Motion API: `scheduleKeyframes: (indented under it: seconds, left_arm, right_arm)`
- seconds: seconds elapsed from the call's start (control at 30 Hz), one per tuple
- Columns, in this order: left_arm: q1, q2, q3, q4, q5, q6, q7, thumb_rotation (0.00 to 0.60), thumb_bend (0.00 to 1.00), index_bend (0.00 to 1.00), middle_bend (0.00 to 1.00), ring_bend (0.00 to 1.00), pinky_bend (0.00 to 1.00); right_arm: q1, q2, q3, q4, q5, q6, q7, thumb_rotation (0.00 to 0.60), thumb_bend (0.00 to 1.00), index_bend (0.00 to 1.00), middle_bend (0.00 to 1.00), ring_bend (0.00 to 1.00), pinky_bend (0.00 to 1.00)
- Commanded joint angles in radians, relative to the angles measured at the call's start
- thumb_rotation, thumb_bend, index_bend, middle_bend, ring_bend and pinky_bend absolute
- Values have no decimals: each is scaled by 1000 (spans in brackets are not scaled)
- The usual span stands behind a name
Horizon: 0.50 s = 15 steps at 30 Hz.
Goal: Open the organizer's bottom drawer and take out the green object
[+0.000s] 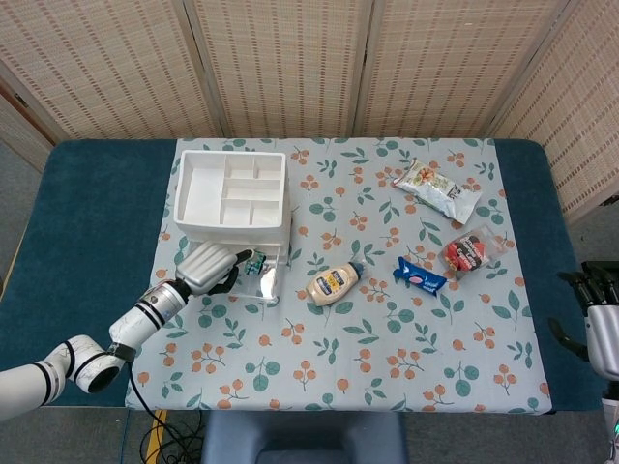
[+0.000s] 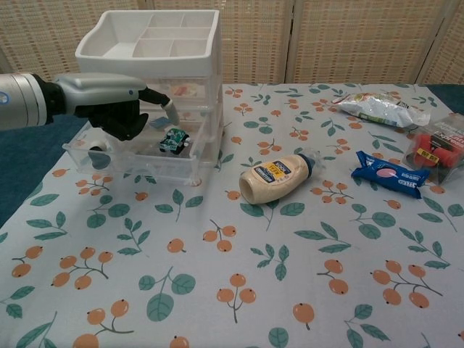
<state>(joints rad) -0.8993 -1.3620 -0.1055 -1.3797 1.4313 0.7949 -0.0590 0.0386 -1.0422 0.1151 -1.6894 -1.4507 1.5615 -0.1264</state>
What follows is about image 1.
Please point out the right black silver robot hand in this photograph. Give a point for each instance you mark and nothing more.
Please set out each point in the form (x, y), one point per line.
(604, 333)

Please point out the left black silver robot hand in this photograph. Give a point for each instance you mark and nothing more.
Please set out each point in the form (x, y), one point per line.
(205, 268)

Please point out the small teal black object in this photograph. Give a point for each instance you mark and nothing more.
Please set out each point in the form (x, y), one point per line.
(255, 265)

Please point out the clear plastic storage bin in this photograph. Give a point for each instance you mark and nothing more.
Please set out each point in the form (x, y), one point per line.
(268, 286)

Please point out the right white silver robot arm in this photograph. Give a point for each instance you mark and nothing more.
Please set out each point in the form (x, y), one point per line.
(611, 425)

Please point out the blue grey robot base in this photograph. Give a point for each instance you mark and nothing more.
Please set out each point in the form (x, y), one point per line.
(300, 435)

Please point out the white drawer organizer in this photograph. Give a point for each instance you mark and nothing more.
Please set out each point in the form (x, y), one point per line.
(203, 193)

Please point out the mayonnaise squeeze bottle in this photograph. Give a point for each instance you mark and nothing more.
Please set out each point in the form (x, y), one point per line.
(331, 285)

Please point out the teal fabric table cover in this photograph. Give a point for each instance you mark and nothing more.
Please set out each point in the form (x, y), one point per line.
(87, 217)

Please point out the floral print tablecloth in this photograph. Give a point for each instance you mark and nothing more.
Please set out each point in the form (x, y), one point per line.
(338, 348)

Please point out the clear pack of red snacks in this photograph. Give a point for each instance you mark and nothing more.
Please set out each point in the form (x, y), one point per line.
(466, 253)

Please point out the blue snack packet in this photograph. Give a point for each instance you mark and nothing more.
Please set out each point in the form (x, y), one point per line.
(418, 278)

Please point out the bamboo folding screen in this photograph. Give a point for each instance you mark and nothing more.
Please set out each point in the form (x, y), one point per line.
(290, 63)

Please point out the silver snack bag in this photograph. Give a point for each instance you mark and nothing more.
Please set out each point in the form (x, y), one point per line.
(435, 188)

